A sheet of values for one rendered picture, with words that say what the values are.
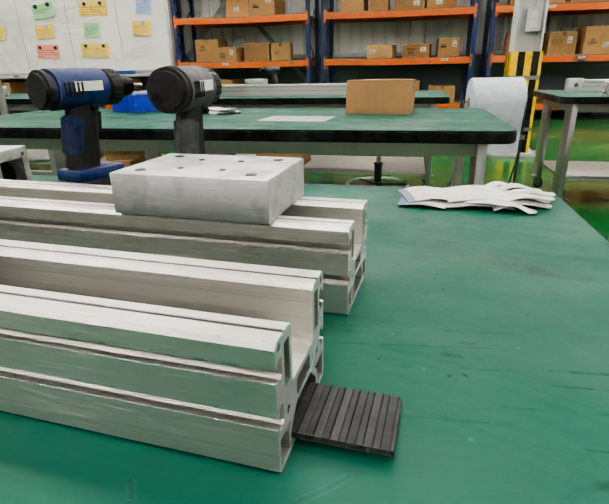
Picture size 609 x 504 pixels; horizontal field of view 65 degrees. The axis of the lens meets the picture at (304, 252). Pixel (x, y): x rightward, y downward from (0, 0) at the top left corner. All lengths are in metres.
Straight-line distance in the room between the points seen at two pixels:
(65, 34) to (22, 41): 0.35
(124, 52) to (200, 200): 3.23
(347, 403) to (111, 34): 3.49
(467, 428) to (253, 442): 0.14
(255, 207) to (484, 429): 0.25
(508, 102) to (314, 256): 3.55
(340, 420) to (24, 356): 0.20
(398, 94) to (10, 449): 2.15
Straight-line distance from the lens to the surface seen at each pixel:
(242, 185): 0.42
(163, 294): 0.36
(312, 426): 0.31
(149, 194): 0.47
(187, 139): 0.70
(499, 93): 3.91
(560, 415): 0.37
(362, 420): 0.32
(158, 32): 3.53
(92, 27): 3.77
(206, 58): 10.73
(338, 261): 0.42
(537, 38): 6.12
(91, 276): 0.39
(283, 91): 4.00
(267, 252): 0.44
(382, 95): 2.34
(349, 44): 10.90
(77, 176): 0.83
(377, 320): 0.44
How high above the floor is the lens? 0.99
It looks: 21 degrees down
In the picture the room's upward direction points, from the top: 1 degrees counter-clockwise
